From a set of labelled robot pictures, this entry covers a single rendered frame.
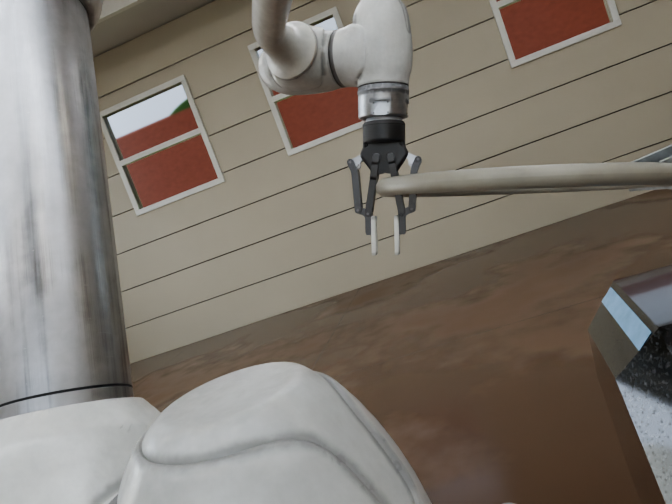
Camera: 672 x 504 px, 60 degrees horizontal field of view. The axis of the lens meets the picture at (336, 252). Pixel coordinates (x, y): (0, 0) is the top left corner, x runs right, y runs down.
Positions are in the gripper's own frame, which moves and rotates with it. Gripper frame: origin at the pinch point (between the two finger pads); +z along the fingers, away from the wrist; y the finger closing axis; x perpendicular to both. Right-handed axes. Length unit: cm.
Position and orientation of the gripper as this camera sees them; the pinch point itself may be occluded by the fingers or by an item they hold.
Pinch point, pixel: (385, 236)
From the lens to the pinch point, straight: 103.8
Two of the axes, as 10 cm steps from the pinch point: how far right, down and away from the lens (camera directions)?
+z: 0.2, 10.0, 0.8
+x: 2.0, -0.8, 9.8
